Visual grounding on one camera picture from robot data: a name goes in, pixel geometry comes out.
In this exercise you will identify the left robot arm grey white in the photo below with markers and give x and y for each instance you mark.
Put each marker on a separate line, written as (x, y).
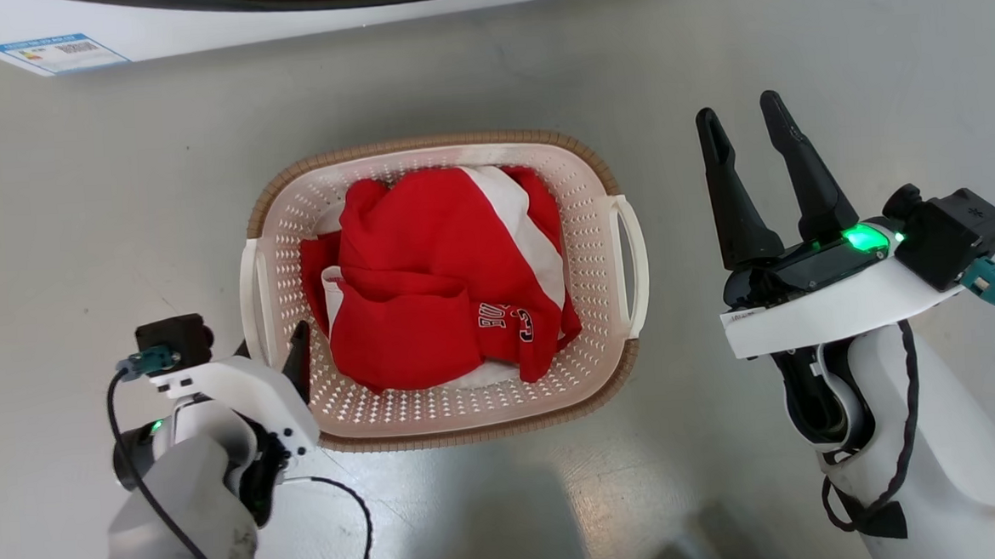
(178, 526)

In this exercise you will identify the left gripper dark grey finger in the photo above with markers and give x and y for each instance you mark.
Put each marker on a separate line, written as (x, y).
(301, 362)

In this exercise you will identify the white washing machine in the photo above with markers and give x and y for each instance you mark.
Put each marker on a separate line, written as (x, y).
(297, 26)

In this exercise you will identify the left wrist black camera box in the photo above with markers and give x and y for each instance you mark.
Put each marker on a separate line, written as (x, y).
(173, 339)

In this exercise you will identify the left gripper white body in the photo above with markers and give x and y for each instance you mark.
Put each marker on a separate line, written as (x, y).
(244, 395)

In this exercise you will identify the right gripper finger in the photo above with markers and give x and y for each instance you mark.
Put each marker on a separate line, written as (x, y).
(812, 186)
(736, 207)

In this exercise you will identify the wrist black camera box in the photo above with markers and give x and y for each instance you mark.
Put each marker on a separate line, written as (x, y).
(173, 339)
(951, 234)

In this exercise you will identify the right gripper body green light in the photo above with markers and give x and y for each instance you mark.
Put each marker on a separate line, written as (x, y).
(814, 301)

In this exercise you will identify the red and white garment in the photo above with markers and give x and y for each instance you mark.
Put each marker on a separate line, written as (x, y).
(430, 291)

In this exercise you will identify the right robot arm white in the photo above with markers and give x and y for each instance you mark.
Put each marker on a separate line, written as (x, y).
(949, 452)

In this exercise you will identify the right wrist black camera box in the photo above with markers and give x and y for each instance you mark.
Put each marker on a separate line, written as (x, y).
(951, 234)

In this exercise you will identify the blue white energy label sticker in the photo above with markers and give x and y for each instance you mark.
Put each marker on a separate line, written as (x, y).
(60, 54)

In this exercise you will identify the cream laundry basket brown rim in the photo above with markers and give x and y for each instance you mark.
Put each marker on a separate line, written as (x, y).
(588, 309)

